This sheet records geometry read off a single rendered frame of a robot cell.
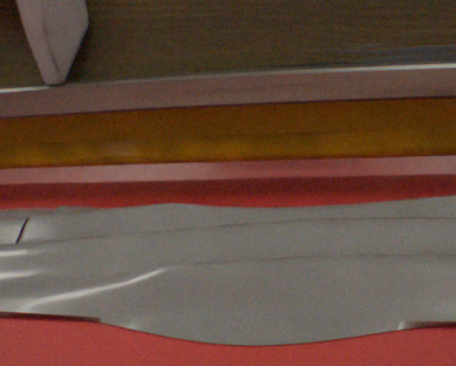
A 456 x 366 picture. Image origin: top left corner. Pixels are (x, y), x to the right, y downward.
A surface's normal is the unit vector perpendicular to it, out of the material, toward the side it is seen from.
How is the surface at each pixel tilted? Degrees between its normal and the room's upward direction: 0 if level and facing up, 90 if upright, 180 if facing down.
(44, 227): 34
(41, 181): 0
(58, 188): 0
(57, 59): 109
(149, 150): 90
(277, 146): 90
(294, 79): 90
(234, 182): 0
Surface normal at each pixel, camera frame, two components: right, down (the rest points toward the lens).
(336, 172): -0.07, -0.96
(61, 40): 0.66, 0.46
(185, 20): -0.16, 0.29
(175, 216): -0.01, -0.65
